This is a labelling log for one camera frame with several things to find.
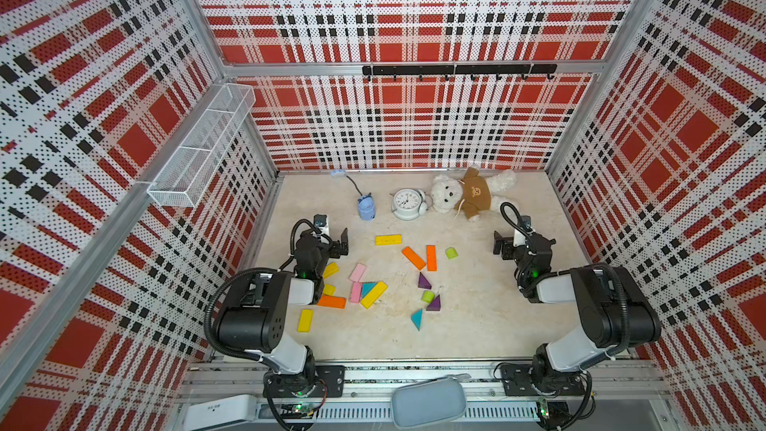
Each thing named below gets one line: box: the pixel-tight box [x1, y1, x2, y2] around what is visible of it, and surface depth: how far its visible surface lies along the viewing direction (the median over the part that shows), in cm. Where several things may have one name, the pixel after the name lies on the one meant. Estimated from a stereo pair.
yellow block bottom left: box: [297, 309, 315, 333], surface depth 85 cm
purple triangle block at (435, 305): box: [425, 294, 442, 312], surface depth 86 cm
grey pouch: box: [391, 373, 472, 431], surface depth 70 cm
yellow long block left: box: [323, 262, 341, 280], surface depth 95 cm
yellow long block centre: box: [360, 280, 389, 310], surface depth 90 cm
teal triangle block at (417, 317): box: [410, 308, 424, 332], surface depth 86 cm
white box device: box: [182, 394, 258, 431], surface depth 66 cm
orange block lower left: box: [317, 294, 348, 310], surface depth 90 cm
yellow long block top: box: [375, 234, 403, 247], surface depth 102 cm
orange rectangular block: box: [425, 245, 438, 272], surface depth 98 cm
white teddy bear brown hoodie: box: [430, 164, 517, 223], surface depth 107 cm
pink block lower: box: [350, 281, 363, 304], surface depth 90 cm
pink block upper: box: [349, 263, 367, 283], surface depth 95 cm
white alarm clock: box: [392, 187, 428, 221], surface depth 109 cm
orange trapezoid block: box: [400, 245, 426, 271], surface depth 98 cm
